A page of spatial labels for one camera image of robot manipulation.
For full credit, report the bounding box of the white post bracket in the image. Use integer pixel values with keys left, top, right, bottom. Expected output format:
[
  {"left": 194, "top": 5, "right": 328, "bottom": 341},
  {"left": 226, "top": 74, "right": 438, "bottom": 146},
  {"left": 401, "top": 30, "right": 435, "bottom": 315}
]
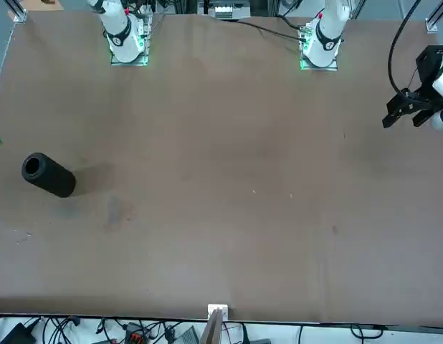
[{"left": 207, "top": 303, "right": 230, "bottom": 320}]

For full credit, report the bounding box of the black power adapter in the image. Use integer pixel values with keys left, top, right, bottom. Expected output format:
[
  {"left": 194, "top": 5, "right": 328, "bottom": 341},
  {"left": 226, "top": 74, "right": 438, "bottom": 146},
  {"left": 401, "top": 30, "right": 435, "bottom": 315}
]
[{"left": 0, "top": 322, "right": 37, "bottom": 344}]

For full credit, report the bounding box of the aluminium camera post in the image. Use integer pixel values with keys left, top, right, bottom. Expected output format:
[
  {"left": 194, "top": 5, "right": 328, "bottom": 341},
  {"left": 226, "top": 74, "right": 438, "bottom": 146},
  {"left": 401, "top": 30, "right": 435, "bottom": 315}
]
[{"left": 199, "top": 308, "right": 225, "bottom": 344}]

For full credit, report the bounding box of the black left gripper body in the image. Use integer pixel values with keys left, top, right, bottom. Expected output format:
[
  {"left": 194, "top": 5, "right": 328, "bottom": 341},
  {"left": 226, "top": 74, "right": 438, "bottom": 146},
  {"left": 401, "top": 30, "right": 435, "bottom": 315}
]
[{"left": 409, "top": 45, "right": 443, "bottom": 110}]

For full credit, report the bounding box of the black device with red connectors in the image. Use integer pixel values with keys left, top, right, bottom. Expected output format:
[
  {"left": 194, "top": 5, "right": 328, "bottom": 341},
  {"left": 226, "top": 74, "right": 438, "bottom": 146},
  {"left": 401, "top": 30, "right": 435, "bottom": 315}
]
[{"left": 123, "top": 322, "right": 146, "bottom": 344}]

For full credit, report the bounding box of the black looped cable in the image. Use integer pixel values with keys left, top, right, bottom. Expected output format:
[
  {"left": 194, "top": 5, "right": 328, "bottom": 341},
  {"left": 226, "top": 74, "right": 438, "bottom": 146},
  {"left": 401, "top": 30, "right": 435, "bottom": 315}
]
[{"left": 349, "top": 323, "right": 384, "bottom": 340}]

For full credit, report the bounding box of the black cable across table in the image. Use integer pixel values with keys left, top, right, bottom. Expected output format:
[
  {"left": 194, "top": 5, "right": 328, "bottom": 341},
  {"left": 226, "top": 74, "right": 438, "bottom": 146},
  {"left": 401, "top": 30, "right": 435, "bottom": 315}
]
[{"left": 235, "top": 19, "right": 302, "bottom": 40}]

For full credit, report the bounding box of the aluminium rail corner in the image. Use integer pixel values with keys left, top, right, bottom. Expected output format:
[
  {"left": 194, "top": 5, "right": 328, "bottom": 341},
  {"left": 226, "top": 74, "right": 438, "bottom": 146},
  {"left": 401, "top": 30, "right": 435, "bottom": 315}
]
[
  {"left": 5, "top": 0, "right": 29, "bottom": 24},
  {"left": 424, "top": 0, "right": 443, "bottom": 34}
]

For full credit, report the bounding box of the black cylindrical vase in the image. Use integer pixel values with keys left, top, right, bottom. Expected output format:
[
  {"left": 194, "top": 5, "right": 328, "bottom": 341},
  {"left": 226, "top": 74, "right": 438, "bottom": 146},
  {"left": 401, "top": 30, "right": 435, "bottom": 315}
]
[{"left": 21, "top": 152, "right": 77, "bottom": 199}]

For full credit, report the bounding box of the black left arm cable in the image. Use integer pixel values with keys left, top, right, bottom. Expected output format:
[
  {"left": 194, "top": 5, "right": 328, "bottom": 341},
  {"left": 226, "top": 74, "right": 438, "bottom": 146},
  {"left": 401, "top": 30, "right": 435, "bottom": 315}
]
[{"left": 387, "top": 0, "right": 422, "bottom": 97}]

